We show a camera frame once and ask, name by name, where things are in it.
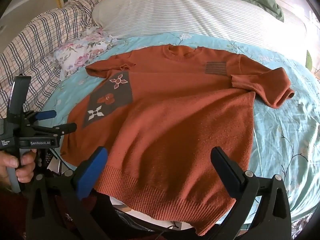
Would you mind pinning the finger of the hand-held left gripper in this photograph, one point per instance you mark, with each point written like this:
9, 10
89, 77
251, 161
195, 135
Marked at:
46, 115
62, 128

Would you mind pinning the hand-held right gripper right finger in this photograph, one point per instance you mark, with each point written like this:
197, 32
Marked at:
228, 173

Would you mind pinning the person's left hand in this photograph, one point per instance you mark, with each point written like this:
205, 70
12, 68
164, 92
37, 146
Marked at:
26, 163

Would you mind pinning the plaid checked blanket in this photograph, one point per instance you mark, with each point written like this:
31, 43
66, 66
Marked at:
37, 45

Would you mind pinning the teal floral bed sheet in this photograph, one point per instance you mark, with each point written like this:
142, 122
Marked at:
282, 135

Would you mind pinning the pink floral pillow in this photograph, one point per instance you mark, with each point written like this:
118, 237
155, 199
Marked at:
80, 52

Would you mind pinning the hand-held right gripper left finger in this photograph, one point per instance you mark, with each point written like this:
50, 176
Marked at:
92, 172

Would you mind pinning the white striped pillow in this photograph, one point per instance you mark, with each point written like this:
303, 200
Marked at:
190, 15

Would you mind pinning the orange knit sweater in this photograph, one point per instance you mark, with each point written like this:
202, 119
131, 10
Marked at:
162, 120

